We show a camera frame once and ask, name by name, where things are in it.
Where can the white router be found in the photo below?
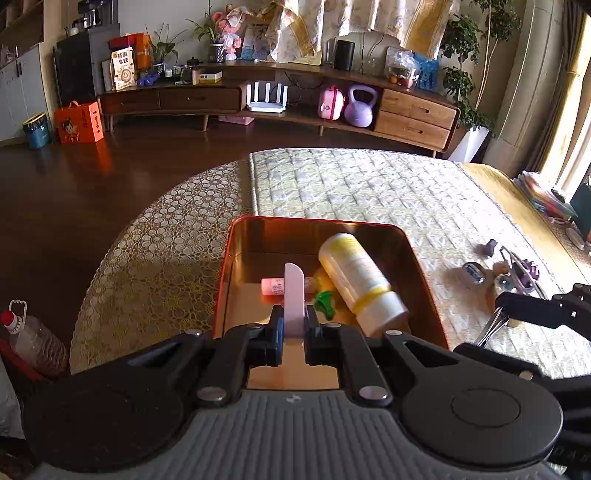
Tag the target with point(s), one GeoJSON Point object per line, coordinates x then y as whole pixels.
{"type": "Point", "coordinates": [266, 99]}

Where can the pink highlighter pen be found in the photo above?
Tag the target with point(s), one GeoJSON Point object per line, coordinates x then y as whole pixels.
{"type": "Point", "coordinates": [272, 286]}

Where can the red metal tray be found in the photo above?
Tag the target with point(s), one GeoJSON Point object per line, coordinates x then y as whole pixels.
{"type": "Point", "coordinates": [277, 240]}

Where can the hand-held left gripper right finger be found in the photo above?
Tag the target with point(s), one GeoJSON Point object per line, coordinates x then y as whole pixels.
{"type": "Point", "coordinates": [311, 341]}

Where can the clear plastic bag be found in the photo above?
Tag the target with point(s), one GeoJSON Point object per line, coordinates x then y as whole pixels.
{"type": "Point", "coordinates": [400, 67]}

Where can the pink bathroom scale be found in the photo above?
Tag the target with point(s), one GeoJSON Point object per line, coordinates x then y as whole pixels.
{"type": "Point", "coordinates": [236, 120]}

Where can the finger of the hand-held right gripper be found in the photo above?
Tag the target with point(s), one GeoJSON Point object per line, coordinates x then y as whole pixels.
{"type": "Point", "coordinates": [531, 308]}
{"type": "Point", "coordinates": [498, 362]}

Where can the small blue white jar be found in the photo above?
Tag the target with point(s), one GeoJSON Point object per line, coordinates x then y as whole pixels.
{"type": "Point", "coordinates": [473, 273]}

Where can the wooden tv cabinet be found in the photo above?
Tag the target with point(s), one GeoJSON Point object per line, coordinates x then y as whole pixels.
{"type": "Point", "coordinates": [415, 115]}

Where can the plant in patterned pot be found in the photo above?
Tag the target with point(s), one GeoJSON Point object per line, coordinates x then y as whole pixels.
{"type": "Point", "coordinates": [216, 51]}

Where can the teal bucket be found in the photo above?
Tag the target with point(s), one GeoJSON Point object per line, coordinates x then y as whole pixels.
{"type": "Point", "coordinates": [37, 131]}

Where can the floral cloth cover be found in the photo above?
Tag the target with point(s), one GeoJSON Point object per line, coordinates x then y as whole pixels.
{"type": "Point", "coordinates": [369, 18]}

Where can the orange gift box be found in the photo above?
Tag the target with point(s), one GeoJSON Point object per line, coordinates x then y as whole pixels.
{"type": "Point", "coordinates": [78, 123]}

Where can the printed cereal bag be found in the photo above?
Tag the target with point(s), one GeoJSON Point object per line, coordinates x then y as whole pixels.
{"type": "Point", "coordinates": [123, 69]}

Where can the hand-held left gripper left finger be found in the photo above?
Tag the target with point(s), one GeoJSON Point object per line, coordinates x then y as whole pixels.
{"type": "Point", "coordinates": [277, 339]}

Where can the stack of books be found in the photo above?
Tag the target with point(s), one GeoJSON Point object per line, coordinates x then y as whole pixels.
{"type": "Point", "coordinates": [542, 194]}

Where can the red gift bag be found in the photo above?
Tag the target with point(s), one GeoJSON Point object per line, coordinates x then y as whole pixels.
{"type": "Point", "coordinates": [138, 46]}

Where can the coffee machine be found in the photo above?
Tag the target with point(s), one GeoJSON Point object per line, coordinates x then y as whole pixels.
{"type": "Point", "coordinates": [97, 14]}

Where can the pink toy case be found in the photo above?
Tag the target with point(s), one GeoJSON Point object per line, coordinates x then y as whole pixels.
{"type": "Point", "coordinates": [331, 104]}

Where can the pink doll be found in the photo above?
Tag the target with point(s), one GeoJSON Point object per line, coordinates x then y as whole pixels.
{"type": "Point", "coordinates": [231, 32]}

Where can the purple kettlebell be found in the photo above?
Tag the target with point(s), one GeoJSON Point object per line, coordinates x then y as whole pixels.
{"type": "Point", "coordinates": [361, 108]}

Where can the black fridge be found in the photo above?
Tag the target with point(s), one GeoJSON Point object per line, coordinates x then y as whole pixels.
{"type": "Point", "coordinates": [83, 64]}

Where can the yellow curtain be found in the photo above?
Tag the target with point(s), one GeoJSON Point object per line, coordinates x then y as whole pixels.
{"type": "Point", "coordinates": [568, 92]}

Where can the white yellow small box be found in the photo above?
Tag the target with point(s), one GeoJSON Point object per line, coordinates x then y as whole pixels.
{"type": "Point", "coordinates": [207, 76]}

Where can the plastic oil jug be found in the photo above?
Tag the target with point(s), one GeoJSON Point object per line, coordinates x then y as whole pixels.
{"type": "Point", "coordinates": [34, 341]}

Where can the tall potted tree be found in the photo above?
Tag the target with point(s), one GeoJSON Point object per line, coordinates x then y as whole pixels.
{"type": "Point", "coordinates": [461, 69]}

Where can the small green potted plant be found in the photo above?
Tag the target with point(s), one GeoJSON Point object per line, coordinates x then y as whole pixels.
{"type": "Point", "coordinates": [164, 50]}

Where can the teal orange utensil holder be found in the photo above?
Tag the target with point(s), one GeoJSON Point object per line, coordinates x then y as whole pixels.
{"type": "Point", "coordinates": [581, 203]}

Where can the cream standing air conditioner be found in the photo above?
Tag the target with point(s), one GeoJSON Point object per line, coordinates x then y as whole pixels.
{"type": "Point", "coordinates": [521, 92]}

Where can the white planter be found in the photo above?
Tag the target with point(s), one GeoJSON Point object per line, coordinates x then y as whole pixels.
{"type": "Point", "coordinates": [470, 144]}

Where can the white yellow bottle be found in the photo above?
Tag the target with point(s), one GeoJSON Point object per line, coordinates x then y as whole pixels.
{"type": "Point", "coordinates": [355, 277]}

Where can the small green plastic clip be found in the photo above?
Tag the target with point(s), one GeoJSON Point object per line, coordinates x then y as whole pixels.
{"type": "Point", "coordinates": [326, 304]}

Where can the black cylinder speaker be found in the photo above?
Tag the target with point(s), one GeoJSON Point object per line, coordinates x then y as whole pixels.
{"type": "Point", "coordinates": [344, 55]}

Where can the cream quilted table mat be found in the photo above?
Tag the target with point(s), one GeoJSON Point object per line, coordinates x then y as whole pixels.
{"type": "Point", "coordinates": [369, 189]}

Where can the lace patterned tablecloth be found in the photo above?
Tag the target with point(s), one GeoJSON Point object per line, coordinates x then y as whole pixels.
{"type": "Point", "coordinates": [152, 258]}

